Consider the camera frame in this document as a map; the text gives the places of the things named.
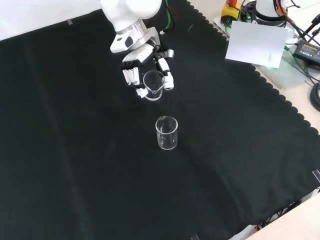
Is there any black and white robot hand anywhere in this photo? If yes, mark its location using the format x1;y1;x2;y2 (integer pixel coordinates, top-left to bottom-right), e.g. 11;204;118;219
109;26;176;100

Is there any small clear glass beaker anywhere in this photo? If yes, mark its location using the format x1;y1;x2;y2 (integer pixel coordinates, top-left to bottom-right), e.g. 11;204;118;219
142;70;166;101

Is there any tall clear glass beaker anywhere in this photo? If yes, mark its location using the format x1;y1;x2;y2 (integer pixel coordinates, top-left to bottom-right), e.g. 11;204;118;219
155;115;179;151

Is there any yellow stop button box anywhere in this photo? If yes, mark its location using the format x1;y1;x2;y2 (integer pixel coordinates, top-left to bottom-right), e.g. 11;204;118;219
221;0;243;20

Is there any white paper sheet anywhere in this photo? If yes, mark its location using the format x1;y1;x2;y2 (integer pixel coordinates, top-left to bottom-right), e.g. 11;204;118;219
224;20;289;69

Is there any black power adapter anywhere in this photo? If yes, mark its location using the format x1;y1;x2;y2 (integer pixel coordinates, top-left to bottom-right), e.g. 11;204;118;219
292;39;320;66

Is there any black tripod leg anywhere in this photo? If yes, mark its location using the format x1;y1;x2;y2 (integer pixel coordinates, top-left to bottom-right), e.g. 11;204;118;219
302;13;320;38

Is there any green cable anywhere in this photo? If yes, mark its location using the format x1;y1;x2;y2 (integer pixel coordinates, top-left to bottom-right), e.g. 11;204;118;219
159;0;176;35

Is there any orange cable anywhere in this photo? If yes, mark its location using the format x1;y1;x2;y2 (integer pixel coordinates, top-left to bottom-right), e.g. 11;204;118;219
273;0;301;23

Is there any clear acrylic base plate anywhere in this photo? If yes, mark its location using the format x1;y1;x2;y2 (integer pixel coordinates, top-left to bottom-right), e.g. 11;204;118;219
212;12;318;90

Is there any black cable bundle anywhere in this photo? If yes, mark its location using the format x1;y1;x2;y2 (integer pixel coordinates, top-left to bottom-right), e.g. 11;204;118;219
309;82;320;112

